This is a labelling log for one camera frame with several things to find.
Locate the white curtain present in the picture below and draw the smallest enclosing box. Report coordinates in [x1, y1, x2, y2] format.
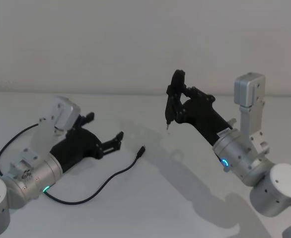
[0, 0, 291, 96]

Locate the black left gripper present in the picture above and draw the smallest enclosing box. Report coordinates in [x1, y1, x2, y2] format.
[50, 112, 125, 174]

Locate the white table cloth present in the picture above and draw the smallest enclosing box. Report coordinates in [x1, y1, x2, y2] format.
[0, 91, 291, 238]

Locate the thin black cable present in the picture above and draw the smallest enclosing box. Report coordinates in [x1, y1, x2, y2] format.
[0, 123, 146, 205]

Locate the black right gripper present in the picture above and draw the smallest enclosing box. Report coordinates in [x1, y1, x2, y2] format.
[166, 69, 233, 147]

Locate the black stick with silver tip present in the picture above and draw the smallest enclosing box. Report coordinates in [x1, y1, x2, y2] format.
[164, 93, 173, 130]

